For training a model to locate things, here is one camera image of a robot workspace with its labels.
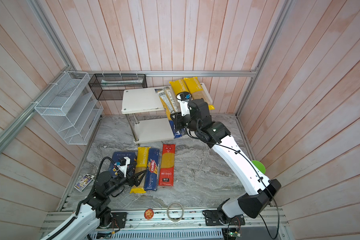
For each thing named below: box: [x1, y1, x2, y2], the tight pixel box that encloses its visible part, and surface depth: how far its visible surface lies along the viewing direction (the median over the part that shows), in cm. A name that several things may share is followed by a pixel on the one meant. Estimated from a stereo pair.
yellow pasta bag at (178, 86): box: [169, 79, 190, 101], surface depth 88 cm
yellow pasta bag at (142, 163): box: [130, 147, 151, 194], surface depth 92 cm
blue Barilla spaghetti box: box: [144, 147, 160, 191], surface depth 89 cm
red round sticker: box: [144, 208, 154, 220], surface depth 77 cm
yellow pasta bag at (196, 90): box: [183, 76, 215, 110], surface depth 89 cm
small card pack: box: [74, 173, 95, 193], surface depth 86 cm
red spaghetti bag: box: [159, 143, 176, 187], surface depth 93 cm
